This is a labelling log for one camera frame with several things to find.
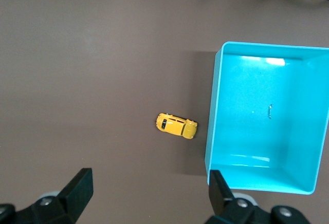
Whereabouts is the brown table cloth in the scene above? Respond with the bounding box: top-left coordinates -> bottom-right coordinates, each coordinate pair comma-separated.
0,0 -> 329,224

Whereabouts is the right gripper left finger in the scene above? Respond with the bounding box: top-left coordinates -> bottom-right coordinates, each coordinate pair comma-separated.
17,167 -> 94,224

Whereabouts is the turquoise plastic bin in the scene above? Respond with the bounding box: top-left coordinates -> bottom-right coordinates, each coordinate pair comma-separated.
205,41 -> 329,196

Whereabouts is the yellow beetle toy car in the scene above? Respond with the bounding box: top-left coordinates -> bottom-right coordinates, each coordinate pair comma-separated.
155,112 -> 198,140

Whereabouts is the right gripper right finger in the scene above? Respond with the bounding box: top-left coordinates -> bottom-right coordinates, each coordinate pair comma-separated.
205,170 -> 273,224

